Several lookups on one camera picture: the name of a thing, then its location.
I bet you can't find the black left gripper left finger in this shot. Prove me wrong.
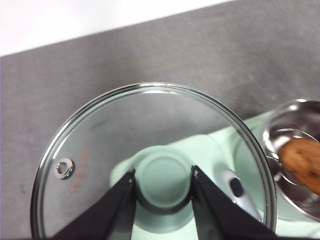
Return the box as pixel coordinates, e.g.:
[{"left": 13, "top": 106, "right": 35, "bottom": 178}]
[{"left": 51, "top": 168, "right": 136, "bottom": 240}]

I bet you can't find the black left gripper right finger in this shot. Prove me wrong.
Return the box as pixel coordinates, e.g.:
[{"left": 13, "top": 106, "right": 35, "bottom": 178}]
[{"left": 190, "top": 165, "right": 285, "bottom": 240}]

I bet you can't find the glass lid with green knob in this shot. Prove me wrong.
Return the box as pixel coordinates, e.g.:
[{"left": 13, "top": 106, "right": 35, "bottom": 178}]
[{"left": 29, "top": 81, "right": 279, "bottom": 240}]

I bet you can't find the brown potato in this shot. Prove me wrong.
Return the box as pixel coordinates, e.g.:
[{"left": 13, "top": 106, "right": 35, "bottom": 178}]
[{"left": 277, "top": 138, "right": 320, "bottom": 196}]

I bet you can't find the mint green breakfast machine base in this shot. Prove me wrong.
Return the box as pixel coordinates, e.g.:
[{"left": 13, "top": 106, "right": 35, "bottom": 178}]
[{"left": 234, "top": 109, "right": 320, "bottom": 240}]

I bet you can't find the chrome grill cover handle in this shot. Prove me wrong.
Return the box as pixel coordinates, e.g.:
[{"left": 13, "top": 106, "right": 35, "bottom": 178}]
[{"left": 216, "top": 168, "right": 262, "bottom": 221}]

